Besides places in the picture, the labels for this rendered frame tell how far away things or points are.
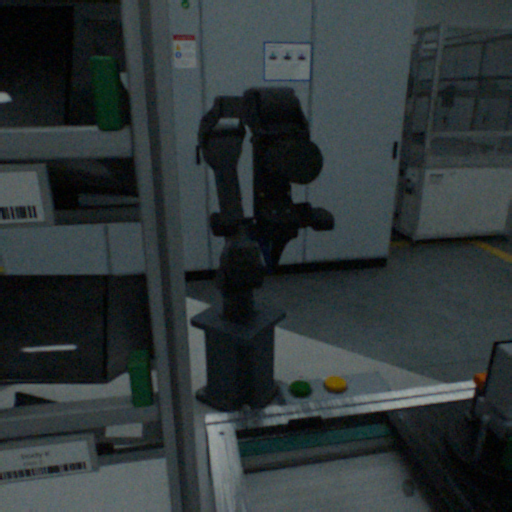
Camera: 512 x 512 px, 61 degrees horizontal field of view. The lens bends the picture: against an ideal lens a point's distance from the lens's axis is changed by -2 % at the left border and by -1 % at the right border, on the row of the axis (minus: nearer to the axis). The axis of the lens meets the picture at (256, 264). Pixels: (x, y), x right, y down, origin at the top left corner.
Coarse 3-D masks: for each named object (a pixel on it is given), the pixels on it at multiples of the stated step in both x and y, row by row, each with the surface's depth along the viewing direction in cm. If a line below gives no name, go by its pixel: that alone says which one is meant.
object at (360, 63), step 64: (320, 0) 306; (384, 0) 313; (320, 64) 321; (384, 64) 330; (320, 128) 338; (384, 128) 348; (320, 192) 357; (384, 192) 368; (320, 256) 379; (384, 256) 392
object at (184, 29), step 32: (192, 0) 291; (192, 32) 298; (192, 64) 305; (192, 96) 313; (192, 128) 321; (192, 160) 330; (192, 192) 338; (128, 224) 338; (192, 224) 348; (128, 256) 347; (192, 256) 357
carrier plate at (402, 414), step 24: (408, 408) 76; (432, 408) 76; (456, 408) 76; (408, 432) 71; (432, 432) 71; (408, 456) 68; (432, 456) 66; (432, 480) 62; (456, 480) 62; (456, 504) 58; (480, 504) 58; (504, 504) 58
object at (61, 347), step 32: (0, 288) 29; (32, 288) 29; (64, 288) 29; (96, 288) 29; (128, 288) 34; (0, 320) 29; (32, 320) 29; (64, 320) 29; (96, 320) 29; (128, 320) 34; (0, 352) 29; (32, 352) 29; (64, 352) 29; (96, 352) 29; (128, 352) 34; (96, 384) 29
